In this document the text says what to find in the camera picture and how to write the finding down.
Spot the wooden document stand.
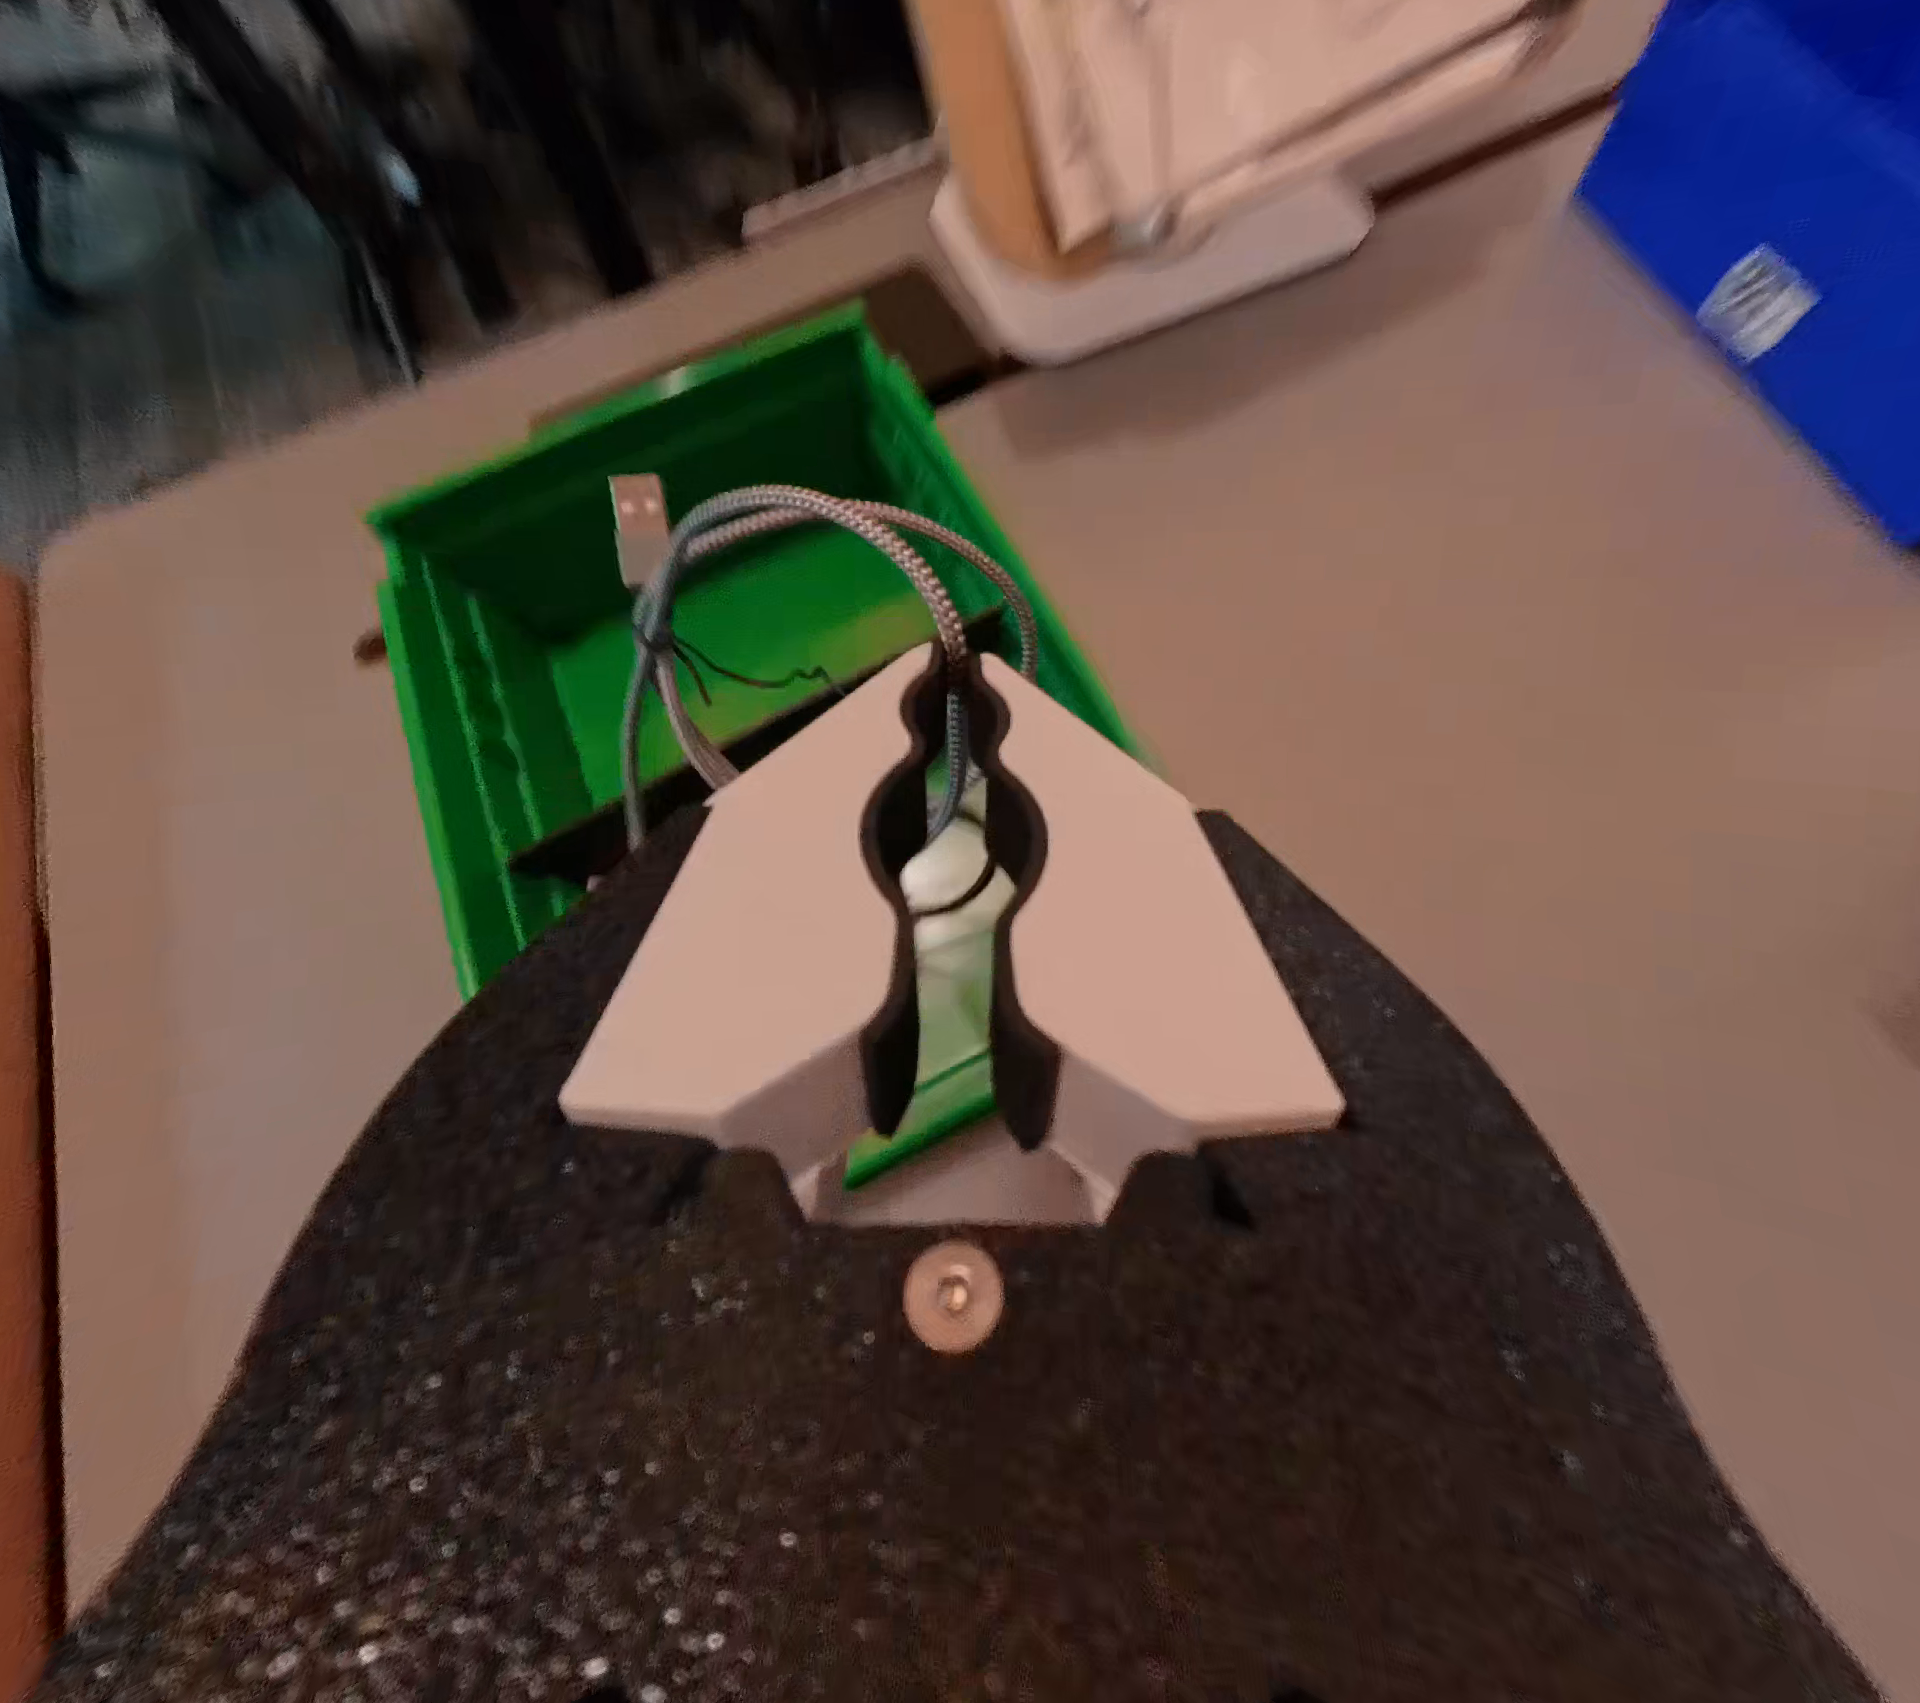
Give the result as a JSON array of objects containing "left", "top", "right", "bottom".
[{"left": 862, "top": 0, "right": 1660, "bottom": 370}]

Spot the black twist tie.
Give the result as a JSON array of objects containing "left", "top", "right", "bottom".
[{"left": 637, "top": 624, "right": 842, "bottom": 707}]

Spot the grey desk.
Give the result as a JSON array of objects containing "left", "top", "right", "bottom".
[{"left": 30, "top": 0, "right": 1920, "bottom": 1703}]

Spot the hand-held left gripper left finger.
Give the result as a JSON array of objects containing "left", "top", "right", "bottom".
[{"left": 559, "top": 660, "right": 939, "bottom": 1176}]

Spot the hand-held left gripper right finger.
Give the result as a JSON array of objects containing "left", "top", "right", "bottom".
[{"left": 972, "top": 660, "right": 1350, "bottom": 1196}]

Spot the blue plastic bin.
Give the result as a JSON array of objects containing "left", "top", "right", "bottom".
[{"left": 1572, "top": 0, "right": 1920, "bottom": 551}]

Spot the black bin divider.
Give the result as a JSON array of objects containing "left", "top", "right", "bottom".
[{"left": 511, "top": 601, "right": 1007, "bottom": 887}]

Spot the green plastic bin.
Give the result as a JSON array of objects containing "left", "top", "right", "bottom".
[{"left": 365, "top": 300, "right": 1142, "bottom": 1188}]

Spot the grey braided cable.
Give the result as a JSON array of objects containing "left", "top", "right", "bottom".
[{"left": 607, "top": 473, "right": 1045, "bottom": 896}]

